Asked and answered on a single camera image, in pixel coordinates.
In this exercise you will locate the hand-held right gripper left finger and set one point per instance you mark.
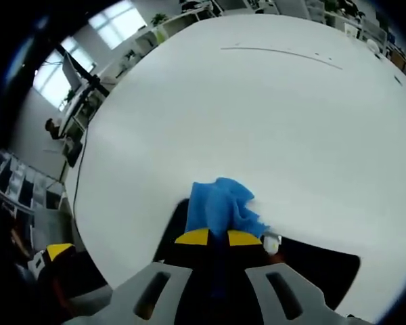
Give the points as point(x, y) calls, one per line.
point(155, 291)

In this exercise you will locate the white low shelf unit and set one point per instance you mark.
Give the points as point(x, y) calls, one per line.
point(176, 23)

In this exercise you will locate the computer monitor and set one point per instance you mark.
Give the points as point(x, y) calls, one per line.
point(71, 71)

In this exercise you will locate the blue cleaning cloth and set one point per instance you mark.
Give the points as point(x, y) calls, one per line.
point(220, 206)

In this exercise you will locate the green potted plant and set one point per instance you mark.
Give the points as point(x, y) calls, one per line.
point(159, 18)

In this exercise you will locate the small white object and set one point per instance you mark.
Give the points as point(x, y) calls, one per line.
point(373, 45)

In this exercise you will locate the white compartment shelf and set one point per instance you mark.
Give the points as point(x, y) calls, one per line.
point(20, 184)

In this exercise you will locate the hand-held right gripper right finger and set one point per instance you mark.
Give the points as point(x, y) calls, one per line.
point(284, 291)

